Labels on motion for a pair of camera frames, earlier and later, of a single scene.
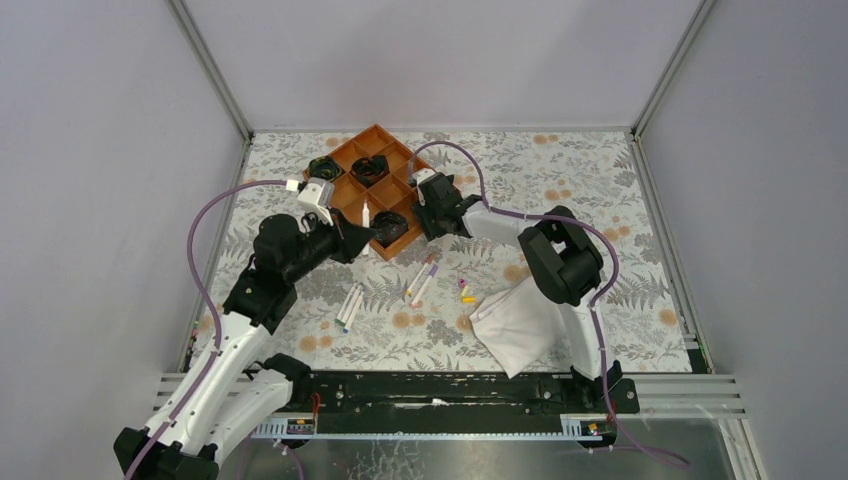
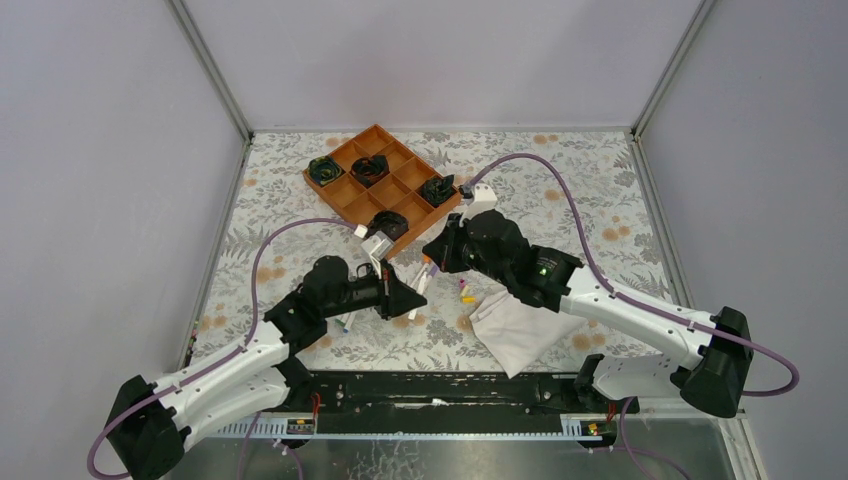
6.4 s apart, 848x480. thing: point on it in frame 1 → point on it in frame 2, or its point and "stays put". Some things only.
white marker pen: [418, 277] stays put
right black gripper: [436, 206] → [449, 246]
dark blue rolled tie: [388, 225] stays put
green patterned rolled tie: [324, 167] stays put
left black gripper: [340, 236] → [386, 295]
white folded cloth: [517, 324] stays put
